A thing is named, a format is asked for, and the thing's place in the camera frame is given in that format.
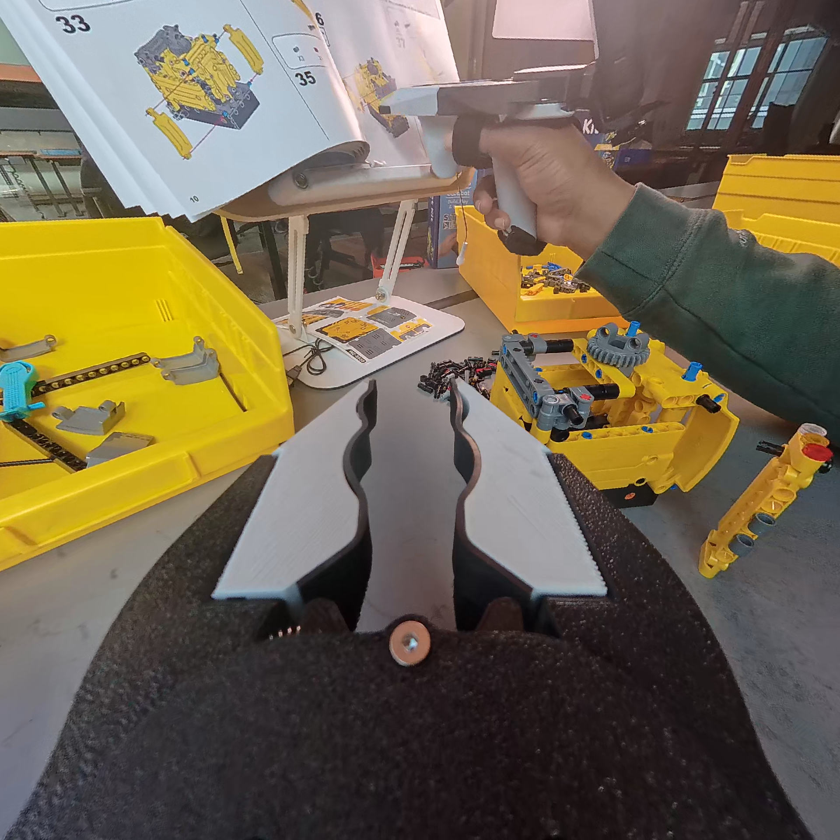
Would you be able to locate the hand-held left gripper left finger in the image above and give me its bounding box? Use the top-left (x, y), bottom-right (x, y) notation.
top-left (211, 381), bottom-right (379, 601)

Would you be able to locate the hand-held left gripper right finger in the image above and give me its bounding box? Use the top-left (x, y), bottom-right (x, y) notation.
top-left (449, 378), bottom-right (609, 599)

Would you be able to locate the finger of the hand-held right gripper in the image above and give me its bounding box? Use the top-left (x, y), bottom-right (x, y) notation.
top-left (379, 80), bottom-right (581, 120)

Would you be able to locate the yellow lego model black base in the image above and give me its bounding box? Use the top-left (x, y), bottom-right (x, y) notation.
top-left (489, 322), bottom-right (741, 509)

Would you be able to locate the yellow lego beam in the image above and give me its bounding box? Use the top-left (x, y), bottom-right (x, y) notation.
top-left (697, 423), bottom-right (834, 580)

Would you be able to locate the blue lego set box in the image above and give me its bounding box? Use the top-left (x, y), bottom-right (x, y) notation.
top-left (427, 112), bottom-right (654, 270)

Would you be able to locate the heap of dark grey lego parts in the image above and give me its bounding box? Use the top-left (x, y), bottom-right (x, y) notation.
top-left (518, 262), bottom-right (592, 296)

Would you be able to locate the pile of red black lego pins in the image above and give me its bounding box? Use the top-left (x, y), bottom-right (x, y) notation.
top-left (418, 357), bottom-right (500, 401)

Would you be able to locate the grey lego panel piece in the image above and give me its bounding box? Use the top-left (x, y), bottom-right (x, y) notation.
top-left (152, 336), bottom-right (221, 386)
top-left (85, 431), bottom-right (155, 468)
top-left (0, 335), bottom-right (56, 363)
top-left (52, 400), bottom-right (126, 436)

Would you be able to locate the lego sticker sheet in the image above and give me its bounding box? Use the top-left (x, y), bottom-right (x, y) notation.
top-left (276, 297), bottom-right (435, 361)

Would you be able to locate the black long lego beam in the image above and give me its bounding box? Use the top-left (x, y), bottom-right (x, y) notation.
top-left (29, 353), bottom-right (151, 398)
top-left (0, 416), bottom-right (88, 473)

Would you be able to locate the lego instruction booklet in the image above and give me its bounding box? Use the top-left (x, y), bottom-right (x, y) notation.
top-left (0, 0), bottom-right (460, 223)

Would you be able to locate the teal lego brick separator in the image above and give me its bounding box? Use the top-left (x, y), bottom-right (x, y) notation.
top-left (0, 361), bottom-right (43, 421)

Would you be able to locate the person's right hand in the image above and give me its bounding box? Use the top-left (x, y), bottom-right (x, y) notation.
top-left (472, 121), bottom-right (637, 260)

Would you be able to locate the paned window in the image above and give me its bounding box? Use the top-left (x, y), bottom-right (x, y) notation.
top-left (686, 62), bottom-right (731, 132)
top-left (751, 36), bottom-right (829, 130)
top-left (718, 46), bottom-right (763, 131)

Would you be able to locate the black string bundle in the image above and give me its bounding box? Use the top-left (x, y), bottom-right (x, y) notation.
top-left (282, 341), bottom-right (336, 382)

